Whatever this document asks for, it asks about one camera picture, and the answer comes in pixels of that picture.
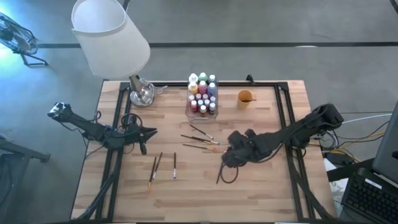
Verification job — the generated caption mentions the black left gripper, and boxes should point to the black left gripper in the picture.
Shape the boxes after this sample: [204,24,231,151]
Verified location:
[126,123,159,156]

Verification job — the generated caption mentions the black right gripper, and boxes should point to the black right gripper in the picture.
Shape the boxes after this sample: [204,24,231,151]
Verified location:
[221,128,274,169]

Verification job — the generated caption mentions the long paintbrush orange bristles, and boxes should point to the long paintbrush orange bristles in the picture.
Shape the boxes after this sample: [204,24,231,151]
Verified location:
[216,161,224,185]

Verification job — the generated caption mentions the thin black paintbrush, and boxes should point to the thin black paintbrush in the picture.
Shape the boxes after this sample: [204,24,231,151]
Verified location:
[152,151,164,180]

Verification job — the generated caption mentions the fan paintbrush orange bristles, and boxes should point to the fan paintbrush orange bristles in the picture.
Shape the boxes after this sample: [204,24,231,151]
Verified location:
[182,143,219,153]

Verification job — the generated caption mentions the large yellow paint bottle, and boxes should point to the large yellow paint bottle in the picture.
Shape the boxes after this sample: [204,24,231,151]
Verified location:
[187,80,199,96]

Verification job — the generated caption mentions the large blue paint bottle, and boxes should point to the large blue paint bottle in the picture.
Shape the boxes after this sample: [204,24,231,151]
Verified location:
[206,82,218,97]

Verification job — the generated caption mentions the clear plastic bin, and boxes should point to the clear plastic bin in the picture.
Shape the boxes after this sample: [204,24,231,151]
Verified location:
[184,80,219,124]

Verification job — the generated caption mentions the yellow plastic cup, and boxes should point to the yellow plastic cup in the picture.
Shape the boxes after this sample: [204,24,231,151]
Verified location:
[236,90,254,110]

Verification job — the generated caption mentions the silver lamp white shade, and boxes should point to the silver lamp white shade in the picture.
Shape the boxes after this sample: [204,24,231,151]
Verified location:
[71,0,155,108]

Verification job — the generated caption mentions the white printed paper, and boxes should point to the white printed paper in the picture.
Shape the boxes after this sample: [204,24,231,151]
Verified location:
[323,158,346,215]

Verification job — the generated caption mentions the black power box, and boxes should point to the black power box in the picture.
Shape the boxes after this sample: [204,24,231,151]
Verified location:
[326,151,354,166]

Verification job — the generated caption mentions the black desk bar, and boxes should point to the black desk bar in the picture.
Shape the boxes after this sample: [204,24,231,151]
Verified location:
[326,157,376,183]

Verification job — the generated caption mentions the grey side table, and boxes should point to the grey side table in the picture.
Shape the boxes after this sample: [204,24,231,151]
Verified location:
[0,136,51,164]

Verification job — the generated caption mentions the black keyboard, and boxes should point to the black keyboard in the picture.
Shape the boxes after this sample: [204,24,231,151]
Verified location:
[341,167,398,224]

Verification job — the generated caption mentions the black floor fan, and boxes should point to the black floor fan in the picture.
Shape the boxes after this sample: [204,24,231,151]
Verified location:
[0,12,49,67]

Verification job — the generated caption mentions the grey monitor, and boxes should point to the grey monitor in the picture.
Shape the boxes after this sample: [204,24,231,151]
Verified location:
[371,101,398,185]

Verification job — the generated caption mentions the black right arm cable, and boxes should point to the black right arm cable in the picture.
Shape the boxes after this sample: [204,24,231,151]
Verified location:
[219,157,240,185]

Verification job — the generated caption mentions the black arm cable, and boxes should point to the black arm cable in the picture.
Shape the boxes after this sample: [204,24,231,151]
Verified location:
[219,157,240,185]
[57,110,144,155]

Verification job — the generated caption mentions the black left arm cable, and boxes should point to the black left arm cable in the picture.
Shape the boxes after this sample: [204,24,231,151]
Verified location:
[57,110,144,155]

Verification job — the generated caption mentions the clear lamp cord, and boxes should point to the clear lamp cord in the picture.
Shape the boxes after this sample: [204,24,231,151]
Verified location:
[143,78,169,95]

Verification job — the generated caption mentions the black cable bundle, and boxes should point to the black cable bundle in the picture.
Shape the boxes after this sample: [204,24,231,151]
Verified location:
[310,129,343,152]

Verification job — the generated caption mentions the yellow cable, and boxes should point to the yellow cable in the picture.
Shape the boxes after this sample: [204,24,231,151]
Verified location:
[326,131,387,154]

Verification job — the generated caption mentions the white cable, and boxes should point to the white cable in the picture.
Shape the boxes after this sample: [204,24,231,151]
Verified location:
[340,113,393,125]

